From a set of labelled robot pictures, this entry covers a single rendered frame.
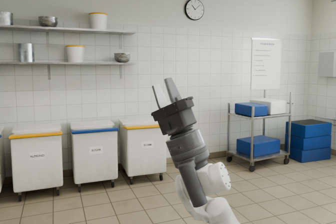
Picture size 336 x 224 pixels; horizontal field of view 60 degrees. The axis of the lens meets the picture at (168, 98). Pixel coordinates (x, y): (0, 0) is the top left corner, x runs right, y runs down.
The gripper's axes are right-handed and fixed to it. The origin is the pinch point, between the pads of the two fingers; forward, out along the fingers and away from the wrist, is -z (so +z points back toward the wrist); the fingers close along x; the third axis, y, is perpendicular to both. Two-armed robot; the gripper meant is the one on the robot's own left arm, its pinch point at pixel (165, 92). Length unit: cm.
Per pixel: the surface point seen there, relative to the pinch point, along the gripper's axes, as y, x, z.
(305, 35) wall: -520, -122, -48
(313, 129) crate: -419, -137, 102
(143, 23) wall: -248, -232, -137
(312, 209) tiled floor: -249, -103, 149
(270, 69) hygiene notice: -443, -173, -13
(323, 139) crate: -439, -135, 125
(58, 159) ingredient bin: -88, -285, 1
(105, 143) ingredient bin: -138, -260, 3
